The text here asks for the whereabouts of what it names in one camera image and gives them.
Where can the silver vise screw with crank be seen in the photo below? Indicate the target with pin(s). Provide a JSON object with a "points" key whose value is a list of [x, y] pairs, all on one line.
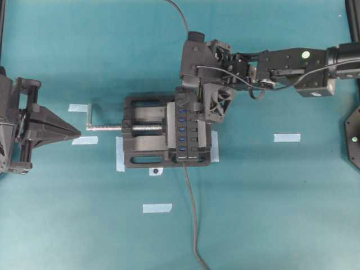
{"points": [[137, 127]]}

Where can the blue tape strip right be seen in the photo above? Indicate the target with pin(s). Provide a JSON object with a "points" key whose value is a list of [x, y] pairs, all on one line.
{"points": [[287, 137]]}

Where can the blue tape strip by finger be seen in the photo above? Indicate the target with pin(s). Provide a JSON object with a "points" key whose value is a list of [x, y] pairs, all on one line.
{"points": [[85, 140]]}

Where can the blue tape left of vise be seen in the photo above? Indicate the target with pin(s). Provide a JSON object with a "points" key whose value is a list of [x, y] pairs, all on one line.
{"points": [[120, 166]]}

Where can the black 3D-printed bench vise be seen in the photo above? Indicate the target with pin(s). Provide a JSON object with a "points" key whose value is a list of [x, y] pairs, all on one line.
{"points": [[151, 149]]}

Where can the black aluminium frame post right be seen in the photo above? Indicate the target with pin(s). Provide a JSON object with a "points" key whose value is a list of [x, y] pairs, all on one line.
{"points": [[352, 12]]}

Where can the black multi-port USB hub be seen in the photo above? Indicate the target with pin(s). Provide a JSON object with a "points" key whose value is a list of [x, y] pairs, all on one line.
{"points": [[190, 129]]}

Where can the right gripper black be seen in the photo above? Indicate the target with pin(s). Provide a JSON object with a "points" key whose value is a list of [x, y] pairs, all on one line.
{"points": [[213, 98]]}

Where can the blue tape strip bottom centre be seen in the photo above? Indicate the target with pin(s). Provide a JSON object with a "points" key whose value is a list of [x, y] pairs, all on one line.
{"points": [[157, 208]]}

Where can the black frame post left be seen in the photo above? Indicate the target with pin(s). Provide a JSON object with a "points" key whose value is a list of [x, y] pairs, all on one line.
{"points": [[2, 19]]}

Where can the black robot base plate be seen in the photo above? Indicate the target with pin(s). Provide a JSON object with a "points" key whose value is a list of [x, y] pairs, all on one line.
{"points": [[352, 137]]}

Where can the blue tape of vise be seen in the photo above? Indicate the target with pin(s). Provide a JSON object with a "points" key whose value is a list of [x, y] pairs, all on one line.
{"points": [[214, 152], [120, 166]]}

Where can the blue tape strip upper left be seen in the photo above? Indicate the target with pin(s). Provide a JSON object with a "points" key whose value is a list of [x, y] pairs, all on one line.
{"points": [[80, 108]]}

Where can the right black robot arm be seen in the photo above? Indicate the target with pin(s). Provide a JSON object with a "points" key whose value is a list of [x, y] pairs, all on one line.
{"points": [[312, 72]]}

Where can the blue tape right of vise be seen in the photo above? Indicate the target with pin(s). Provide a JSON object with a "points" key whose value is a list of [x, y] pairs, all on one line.
{"points": [[214, 152]]}

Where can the black wrist camera on right gripper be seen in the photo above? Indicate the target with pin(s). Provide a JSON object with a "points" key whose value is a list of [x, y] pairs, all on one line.
{"points": [[195, 52]]}

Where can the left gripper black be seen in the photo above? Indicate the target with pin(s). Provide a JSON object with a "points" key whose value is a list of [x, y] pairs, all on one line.
{"points": [[18, 104]]}

